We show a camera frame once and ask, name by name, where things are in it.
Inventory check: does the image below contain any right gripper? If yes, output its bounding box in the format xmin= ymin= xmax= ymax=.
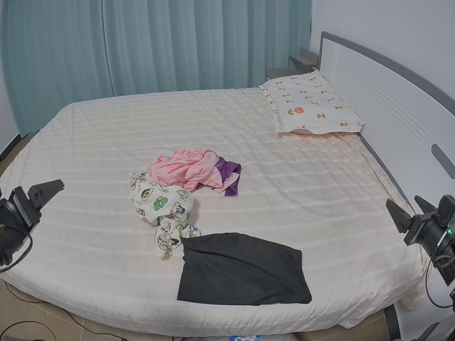
xmin=386 ymin=195 xmax=455 ymax=259

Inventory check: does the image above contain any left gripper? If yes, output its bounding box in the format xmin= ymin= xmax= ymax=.
xmin=0 ymin=179 xmax=65 ymax=253

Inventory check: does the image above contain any black T-shirt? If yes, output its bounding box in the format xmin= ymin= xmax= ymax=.
xmin=177 ymin=232 xmax=313 ymax=306

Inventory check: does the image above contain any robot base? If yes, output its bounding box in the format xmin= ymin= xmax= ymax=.
xmin=171 ymin=333 xmax=300 ymax=341

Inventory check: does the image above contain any bed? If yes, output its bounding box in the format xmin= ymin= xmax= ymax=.
xmin=0 ymin=31 xmax=455 ymax=341

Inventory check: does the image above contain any white printed garment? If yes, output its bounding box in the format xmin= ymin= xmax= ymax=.
xmin=129 ymin=171 xmax=202 ymax=259

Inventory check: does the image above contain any pink garment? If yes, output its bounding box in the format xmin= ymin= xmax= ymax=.
xmin=147 ymin=148 xmax=218 ymax=192

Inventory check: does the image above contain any white printed pillow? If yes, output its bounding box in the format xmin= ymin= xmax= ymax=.
xmin=258 ymin=68 xmax=366 ymax=134

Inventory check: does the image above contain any purple garment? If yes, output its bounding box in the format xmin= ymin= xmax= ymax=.
xmin=197 ymin=158 xmax=243 ymax=198

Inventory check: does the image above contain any grey bedside table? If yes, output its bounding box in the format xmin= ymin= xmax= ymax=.
xmin=267 ymin=47 xmax=319 ymax=81

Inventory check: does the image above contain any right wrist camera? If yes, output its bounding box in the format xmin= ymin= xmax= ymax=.
xmin=438 ymin=195 xmax=455 ymax=228

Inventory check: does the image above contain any black cable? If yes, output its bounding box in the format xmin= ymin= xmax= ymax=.
xmin=424 ymin=256 xmax=455 ymax=310
xmin=3 ymin=281 xmax=128 ymax=341

